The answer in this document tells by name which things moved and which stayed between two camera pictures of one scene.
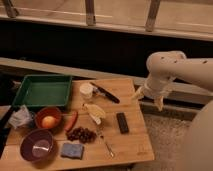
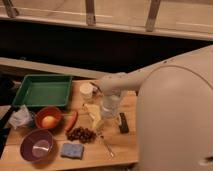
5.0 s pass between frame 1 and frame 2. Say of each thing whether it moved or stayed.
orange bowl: stayed
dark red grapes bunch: stayed
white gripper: moved
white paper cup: stayed
